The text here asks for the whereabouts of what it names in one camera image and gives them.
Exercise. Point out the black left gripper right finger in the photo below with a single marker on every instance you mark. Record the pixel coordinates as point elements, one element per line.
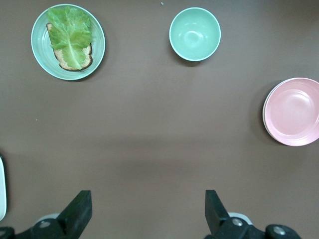
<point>219,224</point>

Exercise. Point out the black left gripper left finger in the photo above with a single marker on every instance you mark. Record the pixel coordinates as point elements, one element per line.
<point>74,216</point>

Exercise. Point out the pink plate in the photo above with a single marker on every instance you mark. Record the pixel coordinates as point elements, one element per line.
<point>294,112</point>

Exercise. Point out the white appliance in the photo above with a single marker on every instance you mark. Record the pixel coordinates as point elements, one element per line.
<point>2,186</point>

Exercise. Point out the brown table cover cloth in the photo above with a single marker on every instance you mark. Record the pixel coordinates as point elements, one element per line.
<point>149,124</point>

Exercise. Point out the toasted bread slice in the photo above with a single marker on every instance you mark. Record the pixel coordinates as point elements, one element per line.
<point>86,56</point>

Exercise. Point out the green plate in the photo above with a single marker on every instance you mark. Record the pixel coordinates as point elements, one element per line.
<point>40,47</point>

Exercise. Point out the green lettuce leaf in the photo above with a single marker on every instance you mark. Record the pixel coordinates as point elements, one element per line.
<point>69,32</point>

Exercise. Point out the green bowl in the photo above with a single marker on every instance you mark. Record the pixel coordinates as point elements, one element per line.
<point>195,34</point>

